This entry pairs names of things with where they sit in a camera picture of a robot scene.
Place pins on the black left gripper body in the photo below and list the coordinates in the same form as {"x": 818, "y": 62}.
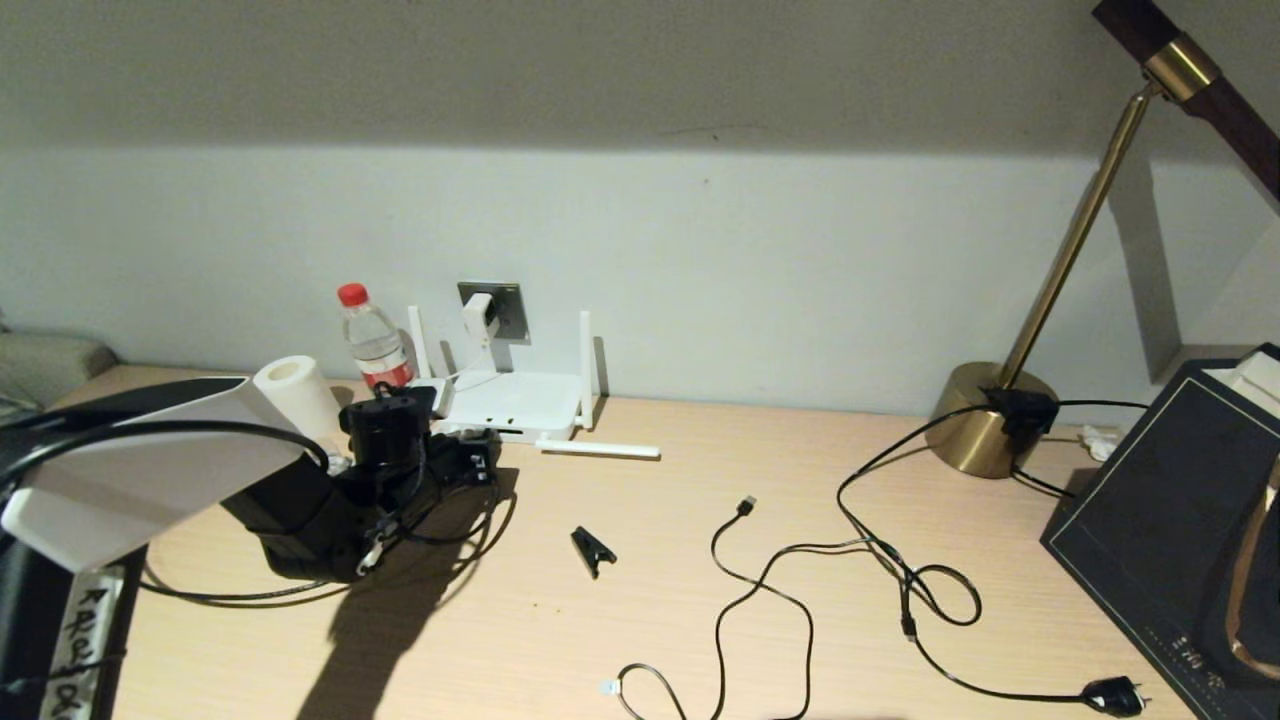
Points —
{"x": 468, "y": 455}

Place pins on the brass desk lamp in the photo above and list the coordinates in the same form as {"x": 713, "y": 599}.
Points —
{"x": 985, "y": 430}

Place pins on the white handwritten label tape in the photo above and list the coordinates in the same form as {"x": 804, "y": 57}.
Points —
{"x": 85, "y": 640}

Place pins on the small black clip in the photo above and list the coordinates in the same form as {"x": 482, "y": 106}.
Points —
{"x": 592, "y": 548}

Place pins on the white box inside bag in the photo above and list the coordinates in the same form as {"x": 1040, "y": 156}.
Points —
{"x": 1255, "y": 385}

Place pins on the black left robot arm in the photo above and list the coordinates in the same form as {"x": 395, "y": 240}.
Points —
{"x": 290, "y": 510}

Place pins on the white paper roll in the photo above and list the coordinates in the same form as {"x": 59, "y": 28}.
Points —
{"x": 290, "y": 390}

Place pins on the white power adapter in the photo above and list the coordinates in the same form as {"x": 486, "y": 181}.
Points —
{"x": 478, "y": 315}

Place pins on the clear water bottle red cap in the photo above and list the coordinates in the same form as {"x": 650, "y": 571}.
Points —
{"x": 372, "y": 340}

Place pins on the white router with four antennas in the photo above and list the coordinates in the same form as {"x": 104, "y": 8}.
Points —
{"x": 520, "y": 400}

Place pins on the grey metal wall socket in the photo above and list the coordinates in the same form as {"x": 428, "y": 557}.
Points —
{"x": 512, "y": 315}

